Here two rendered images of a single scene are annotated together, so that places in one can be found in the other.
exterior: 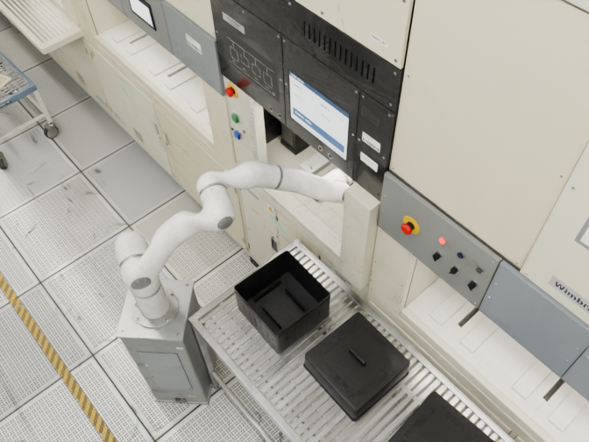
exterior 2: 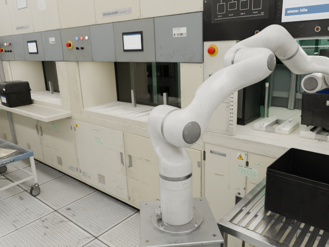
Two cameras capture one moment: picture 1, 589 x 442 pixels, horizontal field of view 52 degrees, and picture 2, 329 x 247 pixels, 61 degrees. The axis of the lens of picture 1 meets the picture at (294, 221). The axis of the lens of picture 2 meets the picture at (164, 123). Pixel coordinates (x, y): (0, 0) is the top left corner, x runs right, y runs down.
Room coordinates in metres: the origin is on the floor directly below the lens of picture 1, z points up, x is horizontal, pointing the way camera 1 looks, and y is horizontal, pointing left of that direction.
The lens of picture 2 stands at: (0.31, 0.78, 1.39)
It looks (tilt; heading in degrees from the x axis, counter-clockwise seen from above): 16 degrees down; 350
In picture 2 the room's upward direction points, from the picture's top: 2 degrees counter-clockwise
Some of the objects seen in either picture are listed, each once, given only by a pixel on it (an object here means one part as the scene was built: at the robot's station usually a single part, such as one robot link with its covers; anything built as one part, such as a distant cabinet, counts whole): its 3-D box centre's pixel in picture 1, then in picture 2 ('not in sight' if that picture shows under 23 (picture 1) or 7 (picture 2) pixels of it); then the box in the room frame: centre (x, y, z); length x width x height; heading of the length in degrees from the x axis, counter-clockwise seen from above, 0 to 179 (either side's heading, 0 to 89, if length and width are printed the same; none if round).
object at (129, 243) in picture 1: (137, 262); (170, 139); (1.24, 0.60, 1.07); 0.19 x 0.12 x 0.24; 20
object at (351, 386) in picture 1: (356, 362); not in sight; (0.90, -0.21, 0.83); 0.29 x 0.29 x 0.13; 38
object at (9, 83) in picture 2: not in sight; (14, 93); (3.68, 1.90, 0.93); 0.30 x 0.28 x 0.26; 36
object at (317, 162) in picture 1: (330, 167); (276, 124); (1.83, -0.18, 0.89); 0.22 x 0.21 x 0.04; 129
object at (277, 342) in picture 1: (282, 301); (314, 185); (1.17, 0.06, 0.85); 0.28 x 0.28 x 0.17; 38
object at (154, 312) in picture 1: (151, 296); (176, 196); (1.21, 0.59, 0.85); 0.19 x 0.19 x 0.18
